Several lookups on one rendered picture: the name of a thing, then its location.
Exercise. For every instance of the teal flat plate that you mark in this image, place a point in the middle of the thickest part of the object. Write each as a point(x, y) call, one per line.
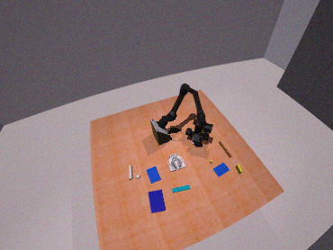
point(182, 188)

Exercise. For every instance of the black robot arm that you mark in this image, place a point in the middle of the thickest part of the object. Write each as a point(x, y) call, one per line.
point(199, 125)

